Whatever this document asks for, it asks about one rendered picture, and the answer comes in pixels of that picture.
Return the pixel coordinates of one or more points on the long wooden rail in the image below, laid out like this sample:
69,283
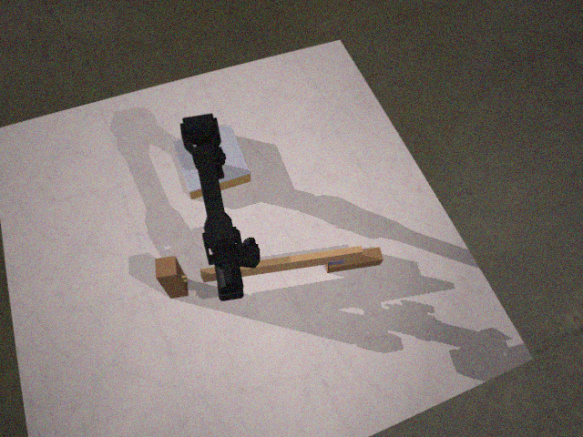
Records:
291,262

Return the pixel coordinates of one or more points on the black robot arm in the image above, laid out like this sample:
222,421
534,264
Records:
219,235

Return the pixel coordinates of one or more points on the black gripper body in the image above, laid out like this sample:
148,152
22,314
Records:
231,296

